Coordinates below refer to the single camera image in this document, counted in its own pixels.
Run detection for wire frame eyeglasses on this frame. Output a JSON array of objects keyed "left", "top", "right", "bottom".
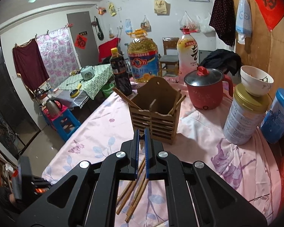
[{"left": 247, "top": 192, "right": 272, "bottom": 204}]

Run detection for white rice cooker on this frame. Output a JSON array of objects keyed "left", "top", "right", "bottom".
[{"left": 80, "top": 66, "right": 95, "bottom": 81}]

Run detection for green plastic bucket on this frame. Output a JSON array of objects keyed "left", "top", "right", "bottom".
[{"left": 101, "top": 83, "right": 115, "bottom": 98}]

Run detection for green cloth side table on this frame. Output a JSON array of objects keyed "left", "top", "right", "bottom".
[{"left": 56, "top": 64, "right": 113, "bottom": 109}]

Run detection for white pink plastic bottle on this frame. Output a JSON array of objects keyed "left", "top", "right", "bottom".
[{"left": 177, "top": 28, "right": 198, "bottom": 82}]

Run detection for white milk powder can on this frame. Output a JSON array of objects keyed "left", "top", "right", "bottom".
[{"left": 223, "top": 84, "right": 269, "bottom": 145}]

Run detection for dark red hanging cloth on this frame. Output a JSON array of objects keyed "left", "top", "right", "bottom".
[{"left": 12, "top": 38, "right": 49, "bottom": 93}]

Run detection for beige tote bag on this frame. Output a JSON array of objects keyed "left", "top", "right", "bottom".
[{"left": 154, "top": 0, "right": 167, "bottom": 15}]

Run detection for grey door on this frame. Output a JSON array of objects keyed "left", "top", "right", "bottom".
[{"left": 66, "top": 11, "right": 99, "bottom": 67}]

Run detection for large cooking oil jug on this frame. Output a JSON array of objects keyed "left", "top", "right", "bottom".
[{"left": 127, "top": 29, "right": 159, "bottom": 82}]

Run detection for pink floral hanging curtain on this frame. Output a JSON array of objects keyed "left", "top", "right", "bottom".
[{"left": 36, "top": 27, "right": 79, "bottom": 88}]

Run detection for white ceramic bowl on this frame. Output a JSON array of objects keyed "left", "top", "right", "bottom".
[{"left": 240, "top": 66, "right": 274, "bottom": 97}]

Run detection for pink floral tablecloth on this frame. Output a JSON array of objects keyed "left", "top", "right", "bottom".
[{"left": 42, "top": 91, "right": 281, "bottom": 222}]

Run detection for red fu character poster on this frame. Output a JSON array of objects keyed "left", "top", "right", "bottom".
[{"left": 255, "top": 0, "right": 284, "bottom": 32}]

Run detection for blue lidded canister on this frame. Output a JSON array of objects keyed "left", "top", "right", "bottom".
[{"left": 260, "top": 88, "right": 284, "bottom": 144}]

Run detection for blue white hanging bag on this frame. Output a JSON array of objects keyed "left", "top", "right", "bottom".
[{"left": 236, "top": 0, "right": 252, "bottom": 45}]

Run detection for dark soy sauce bottle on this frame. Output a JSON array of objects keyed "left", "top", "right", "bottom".
[{"left": 110, "top": 48, "right": 132, "bottom": 96}]

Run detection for steel electric kettle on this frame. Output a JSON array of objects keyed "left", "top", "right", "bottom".
[{"left": 45, "top": 97, "right": 62, "bottom": 118}]

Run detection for red electric cooking pot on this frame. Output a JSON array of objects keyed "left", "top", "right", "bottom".
[{"left": 184, "top": 66, "right": 233, "bottom": 110}]

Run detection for yellow small frying pan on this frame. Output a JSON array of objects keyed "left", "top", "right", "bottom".
[{"left": 70, "top": 84, "right": 82, "bottom": 98}]

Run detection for wooden chair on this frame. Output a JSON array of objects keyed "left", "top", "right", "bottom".
[{"left": 159, "top": 37, "right": 179, "bottom": 77}]

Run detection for small red door poster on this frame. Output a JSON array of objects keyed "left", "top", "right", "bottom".
[{"left": 74, "top": 35, "right": 87, "bottom": 49}]

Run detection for brown wooden chopstick holder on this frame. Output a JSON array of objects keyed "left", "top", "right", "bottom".
[{"left": 129, "top": 77, "right": 182, "bottom": 144}]

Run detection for black dotted hanging cloth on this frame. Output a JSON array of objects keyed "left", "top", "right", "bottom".
[{"left": 209, "top": 0, "right": 236, "bottom": 47}]

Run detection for blue plastic stool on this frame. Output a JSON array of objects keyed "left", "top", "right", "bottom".
[{"left": 42, "top": 105, "right": 81, "bottom": 142}]

